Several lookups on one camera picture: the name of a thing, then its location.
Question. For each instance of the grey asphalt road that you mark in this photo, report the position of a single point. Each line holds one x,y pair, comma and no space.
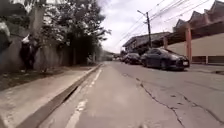
133,100

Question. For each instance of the building with red pillars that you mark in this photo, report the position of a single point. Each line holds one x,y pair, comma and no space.
203,45

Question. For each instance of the concrete kerb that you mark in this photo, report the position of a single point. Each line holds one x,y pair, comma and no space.
50,108

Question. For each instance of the dark car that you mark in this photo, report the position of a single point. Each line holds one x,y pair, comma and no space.
132,58
163,58

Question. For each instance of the grey concrete wall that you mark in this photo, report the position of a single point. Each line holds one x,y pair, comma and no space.
10,56

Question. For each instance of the concrete pavement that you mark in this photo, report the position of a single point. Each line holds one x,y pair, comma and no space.
30,96
206,68

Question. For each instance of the utility pole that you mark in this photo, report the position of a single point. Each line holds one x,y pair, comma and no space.
149,31

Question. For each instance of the row of trees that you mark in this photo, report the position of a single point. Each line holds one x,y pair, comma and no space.
76,26

